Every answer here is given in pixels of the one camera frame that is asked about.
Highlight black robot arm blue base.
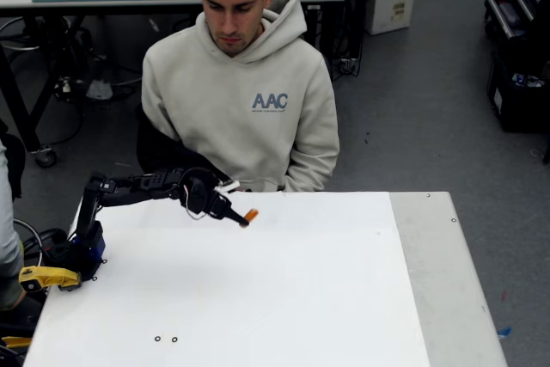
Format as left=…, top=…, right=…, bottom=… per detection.
left=40, top=170, right=190, bottom=283

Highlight white paper sheet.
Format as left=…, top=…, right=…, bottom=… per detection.
left=21, top=190, right=431, bottom=367

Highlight man in beige hoodie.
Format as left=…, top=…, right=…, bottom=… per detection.
left=136, top=0, right=341, bottom=193

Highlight grey caster wheel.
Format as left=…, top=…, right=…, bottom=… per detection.
left=34, top=146, right=58, bottom=168

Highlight person in grey clothing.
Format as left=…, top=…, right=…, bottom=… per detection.
left=0, top=138, right=25, bottom=312

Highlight black storage crate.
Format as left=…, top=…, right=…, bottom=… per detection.
left=486, top=46, right=550, bottom=134

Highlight grey cable loop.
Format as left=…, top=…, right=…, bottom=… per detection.
left=12, top=218, right=44, bottom=269

